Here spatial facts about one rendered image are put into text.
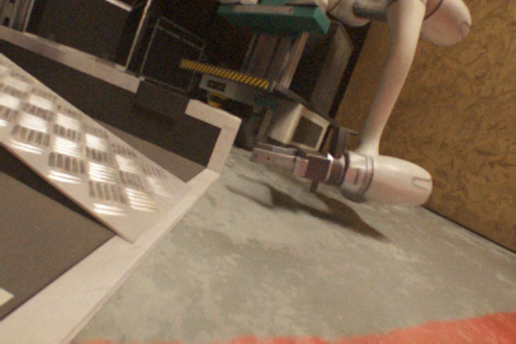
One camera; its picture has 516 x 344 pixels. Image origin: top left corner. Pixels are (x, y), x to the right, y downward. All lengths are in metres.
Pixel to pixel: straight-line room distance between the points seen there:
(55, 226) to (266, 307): 0.20
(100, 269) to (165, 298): 0.05
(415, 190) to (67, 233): 0.57
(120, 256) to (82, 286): 0.04
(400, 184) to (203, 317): 0.46
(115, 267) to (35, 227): 0.07
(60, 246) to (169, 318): 0.10
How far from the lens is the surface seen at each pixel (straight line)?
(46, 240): 0.24
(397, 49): 0.73
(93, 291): 0.21
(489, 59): 2.24
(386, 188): 0.56
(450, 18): 0.93
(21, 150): 0.32
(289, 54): 1.45
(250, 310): 0.25
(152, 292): 0.23
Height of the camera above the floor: 0.16
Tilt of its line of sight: 8 degrees down
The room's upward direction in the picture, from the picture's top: 21 degrees clockwise
